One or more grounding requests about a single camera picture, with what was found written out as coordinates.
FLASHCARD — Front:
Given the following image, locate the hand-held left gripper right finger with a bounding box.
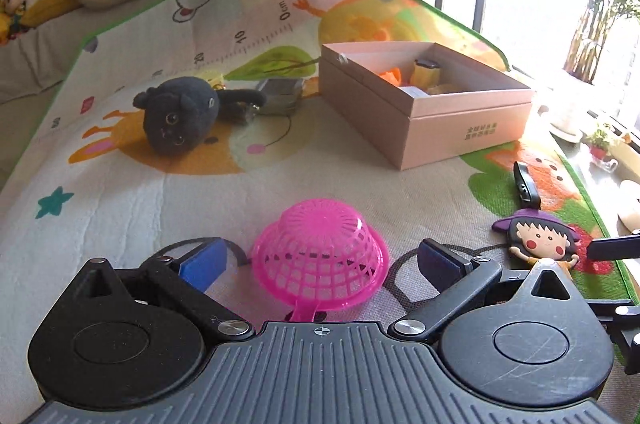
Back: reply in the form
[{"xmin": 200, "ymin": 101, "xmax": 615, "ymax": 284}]
[{"xmin": 389, "ymin": 238, "xmax": 591, "ymax": 345}]

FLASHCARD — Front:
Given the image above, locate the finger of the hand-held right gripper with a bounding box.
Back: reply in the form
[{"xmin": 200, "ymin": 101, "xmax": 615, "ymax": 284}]
[
  {"xmin": 586, "ymin": 233, "xmax": 640, "ymax": 261},
  {"xmin": 590, "ymin": 299, "xmax": 640, "ymax": 330}
]

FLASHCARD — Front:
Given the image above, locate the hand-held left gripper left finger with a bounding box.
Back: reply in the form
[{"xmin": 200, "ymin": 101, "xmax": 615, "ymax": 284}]
[{"xmin": 65, "ymin": 238, "xmax": 256, "ymax": 342}]

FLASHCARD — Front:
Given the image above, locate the purple hat doll keychain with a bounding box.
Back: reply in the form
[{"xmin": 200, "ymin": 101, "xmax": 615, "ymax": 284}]
[{"xmin": 492, "ymin": 207, "xmax": 583, "ymax": 272}]

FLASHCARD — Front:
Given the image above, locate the black key fob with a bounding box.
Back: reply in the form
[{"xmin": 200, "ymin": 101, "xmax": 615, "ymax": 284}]
[{"xmin": 512, "ymin": 160, "xmax": 541, "ymax": 210}]

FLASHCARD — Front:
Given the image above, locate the pink plastic basket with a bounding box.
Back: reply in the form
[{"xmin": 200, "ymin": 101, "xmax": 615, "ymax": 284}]
[{"xmin": 251, "ymin": 199, "xmax": 391, "ymax": 322}]

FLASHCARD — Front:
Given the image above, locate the pink cardboard box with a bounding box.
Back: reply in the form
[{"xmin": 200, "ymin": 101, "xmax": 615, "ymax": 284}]
[{"xmin": 319, "ymin": 42, "xmax": 535, "ymax": 171}]

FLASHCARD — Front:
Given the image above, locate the black plush cat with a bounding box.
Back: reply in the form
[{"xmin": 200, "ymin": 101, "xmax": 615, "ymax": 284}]
[{"xmin": 132, "ymin": 77, "xmax": 271, "ymax": 157}]

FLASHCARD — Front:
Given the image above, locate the yellow pudding toy brown top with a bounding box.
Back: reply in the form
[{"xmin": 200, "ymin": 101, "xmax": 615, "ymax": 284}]
[{"xmin": 412, "ymin": 58, "xmax": 443, "ymax": 89}]

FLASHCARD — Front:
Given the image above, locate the black roll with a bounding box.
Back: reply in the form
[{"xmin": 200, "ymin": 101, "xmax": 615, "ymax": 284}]
[{"xmin": 252, "ymin": 77, "xmax": 306, "ymax": 116}]

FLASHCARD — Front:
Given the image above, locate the orange plastic capsule toy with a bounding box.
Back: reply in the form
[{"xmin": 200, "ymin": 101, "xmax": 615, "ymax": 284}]
[{"xmin": 377, "ymin": 65, "xmax": 407, "ymax": 86}]

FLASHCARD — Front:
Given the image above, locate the cartoon printed play mat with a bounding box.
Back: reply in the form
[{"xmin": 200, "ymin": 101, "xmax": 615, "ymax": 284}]
[{"xmin": 0, "ymin": 0, "xmax": 633, "ymax": 424}]

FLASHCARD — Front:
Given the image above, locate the plant in red pot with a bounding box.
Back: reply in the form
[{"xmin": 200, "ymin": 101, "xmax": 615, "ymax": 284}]
[{"xmin": 585, "ymin": 124, "xmax": 618, "ymax": 160}]

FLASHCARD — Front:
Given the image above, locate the white round pot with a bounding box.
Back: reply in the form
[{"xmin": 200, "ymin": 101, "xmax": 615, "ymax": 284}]
[{"xmin": 550, "ymin": 99, "xmax": 586, "ymax": 140}]

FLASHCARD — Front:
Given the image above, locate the sofa with beige cover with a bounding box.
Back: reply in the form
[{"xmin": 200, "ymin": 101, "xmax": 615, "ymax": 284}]
[{"xmin": 0, "ymin": 0, "xmax": 166, "ymax": 105}]

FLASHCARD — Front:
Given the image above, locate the black cord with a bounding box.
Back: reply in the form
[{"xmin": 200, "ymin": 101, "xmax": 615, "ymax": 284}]
[{"xmin": 150, "ymin": 236, "xmax": 513, "ymax": 312}]

